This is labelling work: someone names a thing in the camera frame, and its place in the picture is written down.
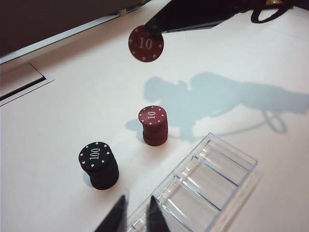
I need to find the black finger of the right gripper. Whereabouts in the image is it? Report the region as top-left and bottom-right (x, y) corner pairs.
(144, 0), (243, 35)

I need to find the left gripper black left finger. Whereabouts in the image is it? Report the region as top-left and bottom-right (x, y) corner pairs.
(93, 194), (130, 232)

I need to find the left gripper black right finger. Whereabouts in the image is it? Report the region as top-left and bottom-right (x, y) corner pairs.
(146, 195), (169, 232)

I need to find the red poker chip ten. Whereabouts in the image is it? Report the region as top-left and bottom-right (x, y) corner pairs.
(127, 24), (164, 63)

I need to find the black poker chip stack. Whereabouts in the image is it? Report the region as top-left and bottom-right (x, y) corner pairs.
(78, 141), (120, 191)

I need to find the clear plastic chip tray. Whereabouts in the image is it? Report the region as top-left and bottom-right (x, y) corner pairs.
(126, 132), (259, 232)

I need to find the red poker chip stack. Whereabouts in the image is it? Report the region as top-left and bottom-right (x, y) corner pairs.
(138, 105), (169, 147)

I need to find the wide brown desk divider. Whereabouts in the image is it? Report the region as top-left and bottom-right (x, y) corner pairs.
(0, 0), (145, 58)

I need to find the black camera cable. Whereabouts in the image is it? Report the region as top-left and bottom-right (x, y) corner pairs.
(250, 0), (294, 24)

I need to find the white desk cable flap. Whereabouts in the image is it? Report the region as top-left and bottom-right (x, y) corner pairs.
(0, 62), (56, 107)

